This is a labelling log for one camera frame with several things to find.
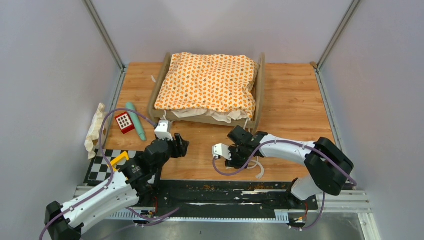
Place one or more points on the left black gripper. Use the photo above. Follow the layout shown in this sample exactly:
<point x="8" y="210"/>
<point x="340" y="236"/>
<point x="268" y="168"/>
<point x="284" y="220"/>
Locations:
<point x="180" y="150"/>

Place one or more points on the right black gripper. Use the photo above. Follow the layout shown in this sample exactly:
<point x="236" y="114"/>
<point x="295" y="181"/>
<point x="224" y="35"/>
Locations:
<point x="232" y="163"/>

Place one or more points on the wooden pet bed frame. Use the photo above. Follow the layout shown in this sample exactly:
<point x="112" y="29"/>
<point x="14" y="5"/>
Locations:
<point x="258" y="92"/>

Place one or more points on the white duck pillow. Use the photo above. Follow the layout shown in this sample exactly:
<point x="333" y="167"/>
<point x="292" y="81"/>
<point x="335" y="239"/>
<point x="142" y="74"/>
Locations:
<point x="91" y="142"/>

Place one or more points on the yellow duck print blanket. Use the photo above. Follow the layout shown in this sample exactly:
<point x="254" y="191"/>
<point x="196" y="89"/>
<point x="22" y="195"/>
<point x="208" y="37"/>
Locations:
<point x="214" y="85"/>

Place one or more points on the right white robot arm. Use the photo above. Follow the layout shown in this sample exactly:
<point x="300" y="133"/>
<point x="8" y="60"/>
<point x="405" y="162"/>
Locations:
<point x="328" y="167"/>

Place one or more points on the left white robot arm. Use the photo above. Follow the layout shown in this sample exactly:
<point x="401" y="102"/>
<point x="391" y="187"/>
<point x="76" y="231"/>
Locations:
<point x="126" y="186"/>

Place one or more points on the yellow plastic block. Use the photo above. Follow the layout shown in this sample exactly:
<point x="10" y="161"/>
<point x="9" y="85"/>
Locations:
<point x="122" y="158"/>

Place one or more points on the teal cylinder toy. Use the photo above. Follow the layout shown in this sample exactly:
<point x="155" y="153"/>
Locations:
<point x="136" y="121"/>

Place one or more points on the red window toy block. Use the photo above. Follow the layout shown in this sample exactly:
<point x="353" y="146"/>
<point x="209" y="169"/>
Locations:
<point x="124" y="122"/>

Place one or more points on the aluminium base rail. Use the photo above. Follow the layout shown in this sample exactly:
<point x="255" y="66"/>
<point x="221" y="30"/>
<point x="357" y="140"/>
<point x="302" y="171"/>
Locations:
<point x="237" y="202"/>

